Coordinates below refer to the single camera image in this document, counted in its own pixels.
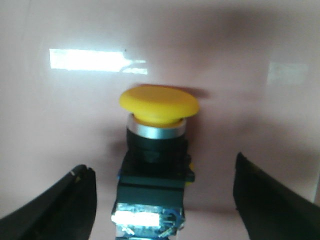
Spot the pink plastic bin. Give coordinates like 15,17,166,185
0,0,320,240

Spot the yellow mushroom push button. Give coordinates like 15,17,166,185
111,84,200,240

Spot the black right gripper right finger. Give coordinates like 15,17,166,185
233,153,320,240

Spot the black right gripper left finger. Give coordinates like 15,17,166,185
0,164,97,240

